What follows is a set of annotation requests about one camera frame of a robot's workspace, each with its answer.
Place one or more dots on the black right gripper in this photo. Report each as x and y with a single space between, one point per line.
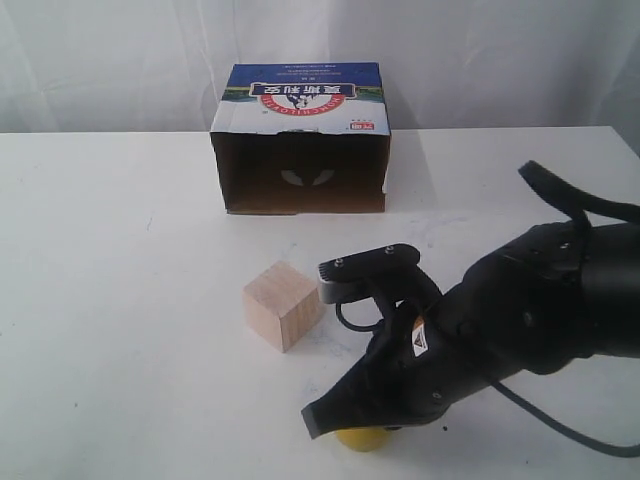
511 312

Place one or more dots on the yellow tennis ball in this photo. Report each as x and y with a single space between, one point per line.
363 440

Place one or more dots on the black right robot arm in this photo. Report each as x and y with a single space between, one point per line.
609 283

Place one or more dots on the light wooden cube block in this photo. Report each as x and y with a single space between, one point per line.
282 305

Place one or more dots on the blue white cardboard box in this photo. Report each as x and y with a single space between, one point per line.
297 138

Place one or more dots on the white curtain backdrop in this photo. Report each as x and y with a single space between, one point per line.
163 65

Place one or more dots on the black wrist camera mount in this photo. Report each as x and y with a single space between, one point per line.
390 272

